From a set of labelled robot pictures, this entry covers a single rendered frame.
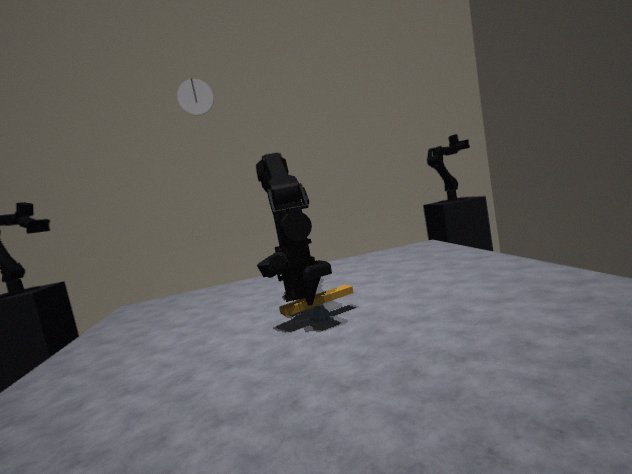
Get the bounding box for orange bar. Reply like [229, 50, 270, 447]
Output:
[279, 285, 353, 316]

